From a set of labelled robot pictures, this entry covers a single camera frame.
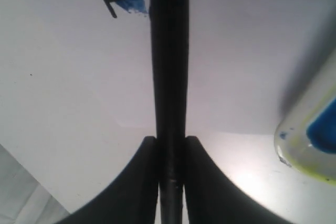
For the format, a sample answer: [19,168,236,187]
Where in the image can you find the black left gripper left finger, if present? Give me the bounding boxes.
[59,136,159,224]

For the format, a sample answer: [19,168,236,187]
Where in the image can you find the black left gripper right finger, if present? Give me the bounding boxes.
[184,136,288,224]

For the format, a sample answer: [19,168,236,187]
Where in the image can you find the white paper with square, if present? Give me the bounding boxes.
[1,0,335,222]

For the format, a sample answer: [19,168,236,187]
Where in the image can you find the black paintbrush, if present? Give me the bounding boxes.
[150,0,190,223]

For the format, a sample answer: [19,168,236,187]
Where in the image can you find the white paint tray blue paint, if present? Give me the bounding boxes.
[274,52,335,185]

